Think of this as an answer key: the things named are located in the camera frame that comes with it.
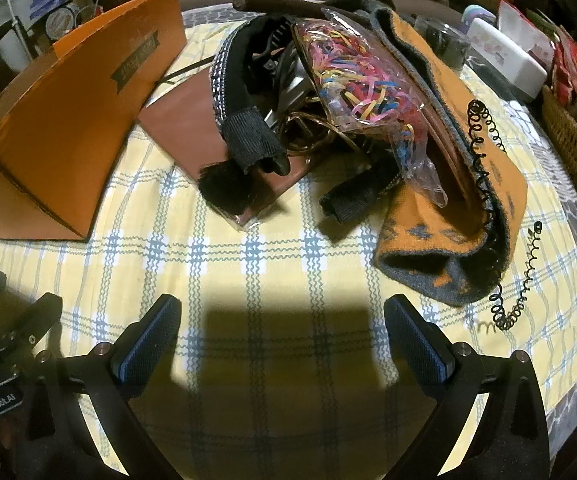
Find black makeup brush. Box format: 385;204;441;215
197;160;256;217

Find orange cardboard box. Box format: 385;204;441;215
0;0;188;241

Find orange grey knit cloth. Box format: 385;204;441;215
321;0;528;307

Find lilac container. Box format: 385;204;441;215
461;4;494;26

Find metal hair clip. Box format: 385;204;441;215
263;50;317;128

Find round tin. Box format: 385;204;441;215
46;2;76;36

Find brown cylindrical stick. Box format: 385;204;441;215
232;0;339;17

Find white tissue box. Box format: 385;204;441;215
461;17;549;101

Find brown leather pad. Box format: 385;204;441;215
137;67;329;233

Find white paper bag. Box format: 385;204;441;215
499;0;559;56

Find bag of colourful rubber bands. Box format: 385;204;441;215
291;17;449;208

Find black spiral cord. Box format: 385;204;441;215
467;100;543;332

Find gold hoop bangles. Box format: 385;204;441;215
283;110;369;161

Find black rhinestone headband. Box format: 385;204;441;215
208;14;402;225

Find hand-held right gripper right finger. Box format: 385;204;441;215
383;295;552;480

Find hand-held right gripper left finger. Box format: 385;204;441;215
16;294;183;480

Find clear plastic container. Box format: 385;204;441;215
413;15;469;68

